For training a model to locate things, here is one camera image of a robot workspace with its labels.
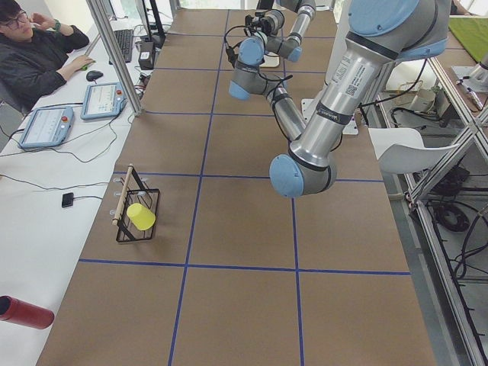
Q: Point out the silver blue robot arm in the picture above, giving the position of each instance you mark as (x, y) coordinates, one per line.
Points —
(290, 48)
(379, 32)

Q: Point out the yellow cup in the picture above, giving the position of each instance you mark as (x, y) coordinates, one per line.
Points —
(141, 217)

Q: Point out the white plastic tray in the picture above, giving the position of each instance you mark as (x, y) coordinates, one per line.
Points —
(270, 61)

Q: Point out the white plastic chair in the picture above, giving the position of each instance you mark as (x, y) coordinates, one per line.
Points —
(402, 150)

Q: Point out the black box with label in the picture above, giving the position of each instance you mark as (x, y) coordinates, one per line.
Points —
(147, 55)

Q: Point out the far teach pendant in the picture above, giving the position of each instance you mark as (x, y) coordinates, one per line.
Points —
(103, 101)

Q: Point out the teach pendant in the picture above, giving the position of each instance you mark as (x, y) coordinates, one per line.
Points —
(103, 101)
(47, 127)

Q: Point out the small black device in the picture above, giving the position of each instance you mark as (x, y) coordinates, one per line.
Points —
(67, 200)

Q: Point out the black computer mouse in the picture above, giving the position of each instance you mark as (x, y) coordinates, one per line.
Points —
(93, 75)

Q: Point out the black keyboard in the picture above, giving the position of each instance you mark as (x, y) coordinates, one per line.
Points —
(124, 40)

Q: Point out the near teach pendant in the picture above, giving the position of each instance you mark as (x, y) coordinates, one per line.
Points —
(47, 127)

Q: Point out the seated person in black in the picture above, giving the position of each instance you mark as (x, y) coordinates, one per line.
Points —
(34, 53)

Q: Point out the red bottle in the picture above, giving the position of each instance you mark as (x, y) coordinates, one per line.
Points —
(26, 314)

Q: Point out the black wire cup rack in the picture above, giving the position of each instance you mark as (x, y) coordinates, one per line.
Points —
(134, 190)

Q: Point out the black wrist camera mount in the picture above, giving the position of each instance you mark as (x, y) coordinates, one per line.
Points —
(257, 22)

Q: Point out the aluminium frame post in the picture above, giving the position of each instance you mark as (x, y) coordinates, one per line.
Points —
(105, 30)

